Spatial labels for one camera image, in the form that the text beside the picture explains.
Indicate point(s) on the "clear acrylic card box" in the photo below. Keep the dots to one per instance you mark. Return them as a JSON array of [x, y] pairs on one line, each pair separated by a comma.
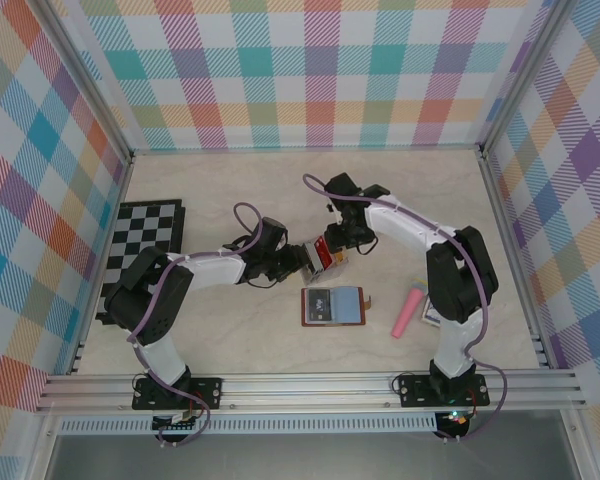
[[315, 274]]

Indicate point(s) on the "red card stack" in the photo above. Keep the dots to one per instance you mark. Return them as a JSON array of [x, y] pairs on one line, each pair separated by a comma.
[[322, 252]]

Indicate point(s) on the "black credit card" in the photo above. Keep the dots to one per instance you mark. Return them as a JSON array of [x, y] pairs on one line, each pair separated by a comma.
[[317, 305]]

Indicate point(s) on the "orange card stack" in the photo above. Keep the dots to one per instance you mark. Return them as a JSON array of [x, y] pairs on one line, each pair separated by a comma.
[[341, 259]]

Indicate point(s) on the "brown leather card holder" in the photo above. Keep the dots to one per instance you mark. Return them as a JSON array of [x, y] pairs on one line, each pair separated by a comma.
[[347, 305]]

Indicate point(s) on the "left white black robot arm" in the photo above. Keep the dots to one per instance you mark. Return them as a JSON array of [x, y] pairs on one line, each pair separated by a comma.
[[210, 270]]

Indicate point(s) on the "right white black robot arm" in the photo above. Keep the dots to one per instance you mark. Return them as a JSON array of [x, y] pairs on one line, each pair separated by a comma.
[[405, 222]]

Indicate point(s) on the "blue playing card deck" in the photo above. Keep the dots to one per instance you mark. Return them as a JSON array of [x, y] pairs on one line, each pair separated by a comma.
[[430, 316]]

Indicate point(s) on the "pink tube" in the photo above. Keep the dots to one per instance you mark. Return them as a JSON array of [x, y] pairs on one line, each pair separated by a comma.
[[405, 315]]

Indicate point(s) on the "black silver chessboard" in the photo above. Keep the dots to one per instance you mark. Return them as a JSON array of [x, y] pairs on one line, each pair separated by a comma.
[[140, 230]]

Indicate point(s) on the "back aluminium rail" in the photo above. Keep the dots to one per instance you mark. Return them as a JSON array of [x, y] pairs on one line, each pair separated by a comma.
[[305, 149]]

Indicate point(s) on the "wide aluminium base rail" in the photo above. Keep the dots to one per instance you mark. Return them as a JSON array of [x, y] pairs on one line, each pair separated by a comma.
[[305, 392]]

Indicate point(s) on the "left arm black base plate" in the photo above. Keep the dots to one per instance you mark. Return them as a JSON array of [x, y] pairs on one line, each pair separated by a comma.
[[210, 392]]

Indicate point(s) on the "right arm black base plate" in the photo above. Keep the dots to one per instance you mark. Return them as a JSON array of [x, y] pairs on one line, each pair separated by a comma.
[[412, 392]]

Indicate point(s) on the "left side aluminium rail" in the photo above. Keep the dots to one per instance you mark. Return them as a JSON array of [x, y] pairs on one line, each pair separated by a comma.
[[101, 260]]

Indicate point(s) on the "right aluminium corner post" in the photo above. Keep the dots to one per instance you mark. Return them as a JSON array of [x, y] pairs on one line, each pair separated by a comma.
[[525, 75]]

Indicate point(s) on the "aluminium corner post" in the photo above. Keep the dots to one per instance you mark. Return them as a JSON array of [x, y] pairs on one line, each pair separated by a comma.
[[525, 75], [97, 90]]

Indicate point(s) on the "left aluminium corner post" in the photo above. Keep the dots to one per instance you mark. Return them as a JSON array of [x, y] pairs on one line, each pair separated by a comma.
[[97, 90]]

